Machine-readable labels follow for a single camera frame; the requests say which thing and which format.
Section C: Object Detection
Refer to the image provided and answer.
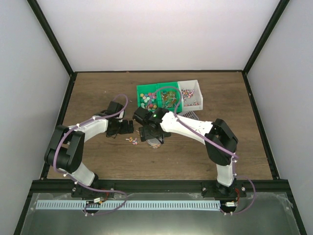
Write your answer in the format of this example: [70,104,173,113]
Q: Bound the clear plastic round container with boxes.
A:
[146,138,162,149]

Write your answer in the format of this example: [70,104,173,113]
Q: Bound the green bin candies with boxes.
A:
[156,82,181,112]
[136,84,159,112]

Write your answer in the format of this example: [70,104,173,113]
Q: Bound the lilac slotted plastic scoop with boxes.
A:
[179,111,199,120]

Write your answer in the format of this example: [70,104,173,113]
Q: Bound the white bin striped candies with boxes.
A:
[178,80,203,112]

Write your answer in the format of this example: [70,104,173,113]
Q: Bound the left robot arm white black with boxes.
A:
[44,101,134,198]

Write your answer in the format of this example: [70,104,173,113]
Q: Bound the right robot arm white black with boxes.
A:
[133,107,239,197]

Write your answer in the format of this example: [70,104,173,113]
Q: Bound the light blue slotted cable duct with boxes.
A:
[35,200,221,211]

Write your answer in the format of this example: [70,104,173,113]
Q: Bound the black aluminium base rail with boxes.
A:
[29,179,292,199]

